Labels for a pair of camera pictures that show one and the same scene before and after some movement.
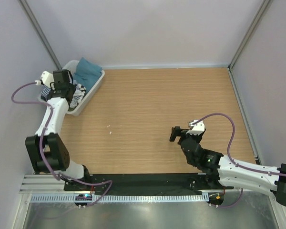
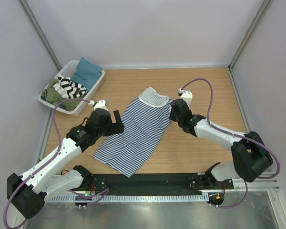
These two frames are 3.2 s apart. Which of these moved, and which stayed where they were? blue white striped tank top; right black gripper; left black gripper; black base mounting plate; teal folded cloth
Moved: left black gripper; right black gripper; blue white striped tank top
Stayed: black base mounting plate; teal folded cloth
